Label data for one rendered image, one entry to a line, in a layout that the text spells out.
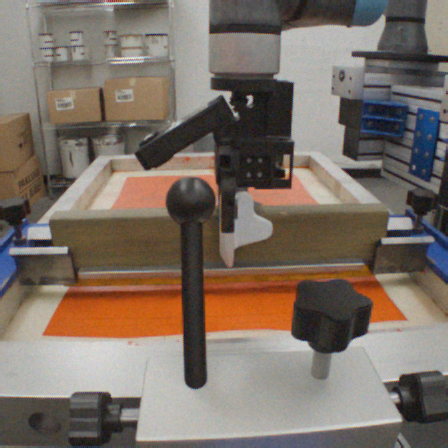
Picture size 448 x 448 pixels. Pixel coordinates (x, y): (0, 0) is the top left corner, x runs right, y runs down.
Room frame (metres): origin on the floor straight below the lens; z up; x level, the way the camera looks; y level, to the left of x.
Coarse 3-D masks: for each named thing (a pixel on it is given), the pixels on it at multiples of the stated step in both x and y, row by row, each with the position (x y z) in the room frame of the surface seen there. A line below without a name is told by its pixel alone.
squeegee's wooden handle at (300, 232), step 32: (64, 224) 0.42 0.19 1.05; (96, 224) 0.42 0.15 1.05; (128, 224) 0.43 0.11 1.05; (160, 224) 0.43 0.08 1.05; (288, 224) 0.44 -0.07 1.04; (320, 224) 0.44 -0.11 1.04; (352, 224) 0.44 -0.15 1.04; (384, 224) 0.45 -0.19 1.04; (96, 256) 0.42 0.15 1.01; (128, 256) 0.43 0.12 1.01; (160, 256) 0.43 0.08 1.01; (256, 256) 0.44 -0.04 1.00; (288, 256) 0.44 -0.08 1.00; (320, 256) 0.44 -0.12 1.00; (352, 256) 0.44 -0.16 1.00
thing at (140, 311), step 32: (128, 192) 0.83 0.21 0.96; (96, 288) 0.44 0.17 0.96; (128, 288) 0.44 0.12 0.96; (160, 288) 0.44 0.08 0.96; (224, 288) 0.44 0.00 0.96; (64, 320) 0.37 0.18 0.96; (96, 320) 0.37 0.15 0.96; (128, 320) 0.37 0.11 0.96; (160, 320) 0.37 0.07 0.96; (224, 320) 0.37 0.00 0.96
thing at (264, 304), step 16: (288, 176) 0.95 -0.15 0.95; (288, 192) 0.82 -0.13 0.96; (304, 192) 0.83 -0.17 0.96; (240, 288) 0.44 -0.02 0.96; (256, 288) 0.44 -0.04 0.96; (272, 288) 0.44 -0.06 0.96; (288, 288) 0.44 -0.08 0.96; (368, 288) 0.44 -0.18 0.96; (240, 304) 0.41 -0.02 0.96; (256, 304) 0.41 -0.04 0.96; (272, 304) 0.40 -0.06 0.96; (288, 304) 0.40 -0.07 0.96; (384, 304) 0.40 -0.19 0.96; (240, 320) 0.37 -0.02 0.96; (256, 320) 0.37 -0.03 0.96; (272, 320) 0.37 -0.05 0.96; (288, 320) 0.37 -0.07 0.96; (384, 320) 0.37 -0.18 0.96; (400, 320) 0.37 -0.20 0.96
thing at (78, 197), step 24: (96, 168) 0.90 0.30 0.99; (120, 168) 0.99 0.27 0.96; (168, 168) 1.00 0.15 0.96; (192, 168) 1.01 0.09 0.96; (312, 168) 0.99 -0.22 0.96; (336, 168) 0.90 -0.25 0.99; (72, 192) 0.72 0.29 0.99; (96, 192) 0.82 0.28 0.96; (336, 192) 0.80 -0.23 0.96; (360, 192) 0.72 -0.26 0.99; (48, 216) 0.60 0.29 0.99; (24, 288) 0.41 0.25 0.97; (432, 288) 0.41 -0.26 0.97; (0, 312) 0.35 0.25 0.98; (0, 336) 0.33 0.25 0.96; (288, 336) 0.30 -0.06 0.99
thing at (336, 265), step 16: (80, 272) 0.41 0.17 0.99; (96, 272) 0.41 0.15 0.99; (112, 272) 0.41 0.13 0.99; (128, 272) 0.41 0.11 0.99; (144, 272) 0.41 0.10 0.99; (160, 272) 0.41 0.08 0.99; (176, 272) 0.42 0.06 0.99; (208, 272) 0.42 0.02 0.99; (224, 272) 0.42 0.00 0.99; (240, 272) 0.42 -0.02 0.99; (256, 272) 0.42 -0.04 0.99; (272, 272) 0.42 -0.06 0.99; (288, 272) 0.42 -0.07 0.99; (304, 272) 0.43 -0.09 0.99
